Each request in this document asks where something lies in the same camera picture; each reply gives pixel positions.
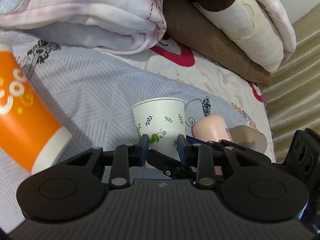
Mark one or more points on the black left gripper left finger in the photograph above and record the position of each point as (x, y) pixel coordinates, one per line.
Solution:
(120, 160)

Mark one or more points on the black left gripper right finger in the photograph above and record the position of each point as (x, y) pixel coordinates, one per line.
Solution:
(210, 160)

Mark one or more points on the white leaf-print paper cup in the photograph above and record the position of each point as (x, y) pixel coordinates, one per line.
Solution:
(163, 120)

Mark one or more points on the pink cylindrical cup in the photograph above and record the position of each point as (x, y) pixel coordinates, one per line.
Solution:
(211, 128)

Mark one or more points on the brown cup lid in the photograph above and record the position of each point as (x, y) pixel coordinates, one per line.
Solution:
(249, 138)

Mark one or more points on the orange white paper cup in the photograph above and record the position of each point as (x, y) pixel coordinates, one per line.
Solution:
(30, 133)

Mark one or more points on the light blue patterned cloth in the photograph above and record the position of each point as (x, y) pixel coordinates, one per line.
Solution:
(91, 93)

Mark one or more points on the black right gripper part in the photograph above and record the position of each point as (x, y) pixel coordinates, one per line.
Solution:
(302, 159)

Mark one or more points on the beige curtain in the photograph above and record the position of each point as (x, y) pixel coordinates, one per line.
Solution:
(292, 101)

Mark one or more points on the cartoon print bed sheet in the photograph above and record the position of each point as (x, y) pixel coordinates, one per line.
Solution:
(178, 62)

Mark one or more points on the pink white folded blanket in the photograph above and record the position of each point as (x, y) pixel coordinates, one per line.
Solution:
(122, 27)

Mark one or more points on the brown folded blanket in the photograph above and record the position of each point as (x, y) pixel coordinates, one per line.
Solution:
(189, 27)

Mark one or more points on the cream folded blanket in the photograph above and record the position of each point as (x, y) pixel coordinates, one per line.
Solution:
(260, 28)

